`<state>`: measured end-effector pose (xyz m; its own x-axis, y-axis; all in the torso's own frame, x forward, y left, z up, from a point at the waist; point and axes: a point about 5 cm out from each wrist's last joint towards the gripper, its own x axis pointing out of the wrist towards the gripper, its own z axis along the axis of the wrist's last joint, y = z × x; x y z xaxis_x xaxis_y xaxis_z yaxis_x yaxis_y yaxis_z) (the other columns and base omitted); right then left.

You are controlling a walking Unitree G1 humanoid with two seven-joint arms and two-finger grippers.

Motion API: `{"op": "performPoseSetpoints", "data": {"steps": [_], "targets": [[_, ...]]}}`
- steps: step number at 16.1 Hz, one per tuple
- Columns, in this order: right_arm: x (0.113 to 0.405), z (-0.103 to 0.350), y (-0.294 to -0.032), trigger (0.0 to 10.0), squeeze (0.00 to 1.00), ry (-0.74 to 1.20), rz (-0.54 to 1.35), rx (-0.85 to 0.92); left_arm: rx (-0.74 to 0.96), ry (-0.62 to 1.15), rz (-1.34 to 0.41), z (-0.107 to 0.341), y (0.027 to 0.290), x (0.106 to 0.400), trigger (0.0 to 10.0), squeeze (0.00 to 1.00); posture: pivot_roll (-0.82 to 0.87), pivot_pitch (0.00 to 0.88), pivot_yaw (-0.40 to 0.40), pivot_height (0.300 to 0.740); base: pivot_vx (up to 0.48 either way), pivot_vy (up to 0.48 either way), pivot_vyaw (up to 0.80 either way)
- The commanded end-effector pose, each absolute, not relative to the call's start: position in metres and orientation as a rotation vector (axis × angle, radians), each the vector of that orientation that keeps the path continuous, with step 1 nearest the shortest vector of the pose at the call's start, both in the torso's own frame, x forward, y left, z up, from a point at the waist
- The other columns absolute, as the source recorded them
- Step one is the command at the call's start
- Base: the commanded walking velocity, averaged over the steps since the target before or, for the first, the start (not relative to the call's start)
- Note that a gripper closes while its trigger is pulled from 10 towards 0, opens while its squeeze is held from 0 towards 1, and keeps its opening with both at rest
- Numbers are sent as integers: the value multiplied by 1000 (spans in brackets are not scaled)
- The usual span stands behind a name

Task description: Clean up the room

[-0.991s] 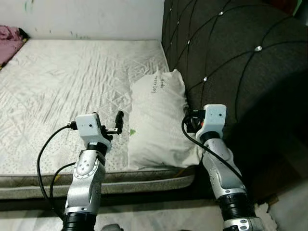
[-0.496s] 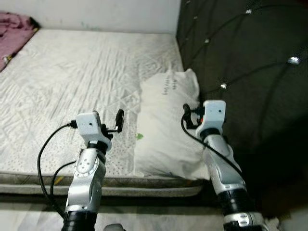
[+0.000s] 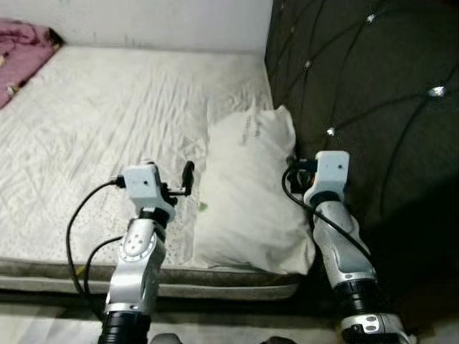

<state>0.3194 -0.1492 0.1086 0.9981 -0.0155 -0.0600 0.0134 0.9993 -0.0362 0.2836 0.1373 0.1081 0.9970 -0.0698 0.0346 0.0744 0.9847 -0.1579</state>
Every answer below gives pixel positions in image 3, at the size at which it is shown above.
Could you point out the white pillow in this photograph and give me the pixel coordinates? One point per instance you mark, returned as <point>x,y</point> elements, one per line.
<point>247,201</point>

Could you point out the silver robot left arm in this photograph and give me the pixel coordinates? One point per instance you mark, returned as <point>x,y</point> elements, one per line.
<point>140,265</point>

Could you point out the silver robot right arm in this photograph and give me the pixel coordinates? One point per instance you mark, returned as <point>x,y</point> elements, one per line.
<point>344,251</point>

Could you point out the white quilted mattress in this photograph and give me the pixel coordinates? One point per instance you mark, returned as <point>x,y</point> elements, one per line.
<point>107,122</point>

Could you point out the silver robot left leg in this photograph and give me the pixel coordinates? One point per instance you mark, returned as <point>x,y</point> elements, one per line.
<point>167,339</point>

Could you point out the silver robot leg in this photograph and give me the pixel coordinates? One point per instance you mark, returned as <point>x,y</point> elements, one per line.
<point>167,339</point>
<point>278,340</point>

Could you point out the silver robot right leg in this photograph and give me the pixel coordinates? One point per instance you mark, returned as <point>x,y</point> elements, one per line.
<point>278,340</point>

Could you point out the pink cartoon print blanket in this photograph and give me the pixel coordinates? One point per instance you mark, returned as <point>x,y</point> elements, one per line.
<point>21,57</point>

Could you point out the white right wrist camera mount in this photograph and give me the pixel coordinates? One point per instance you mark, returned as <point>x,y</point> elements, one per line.
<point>331,172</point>

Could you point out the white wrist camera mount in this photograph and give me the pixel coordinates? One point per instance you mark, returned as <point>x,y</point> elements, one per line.
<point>331,172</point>
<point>142,183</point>

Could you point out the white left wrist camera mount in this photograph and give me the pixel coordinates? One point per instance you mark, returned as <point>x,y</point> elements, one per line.
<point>142,183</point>

